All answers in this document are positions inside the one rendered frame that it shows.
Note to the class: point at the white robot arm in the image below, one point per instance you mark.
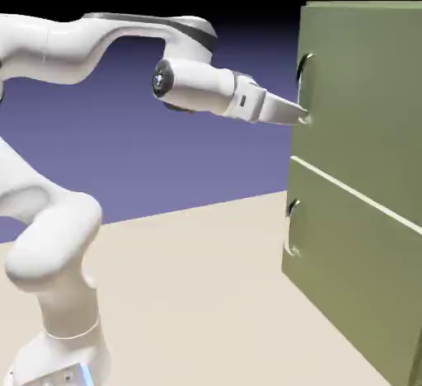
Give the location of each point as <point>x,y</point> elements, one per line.
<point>99,43</point>

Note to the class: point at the olive green cabinet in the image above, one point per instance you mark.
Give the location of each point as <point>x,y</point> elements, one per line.
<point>359,194</point>

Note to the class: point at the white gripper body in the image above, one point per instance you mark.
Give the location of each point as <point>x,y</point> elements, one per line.
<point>277,108</point>

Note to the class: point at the green cabinet door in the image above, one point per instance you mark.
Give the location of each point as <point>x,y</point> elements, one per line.
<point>349,267</point>
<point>359,102</point>

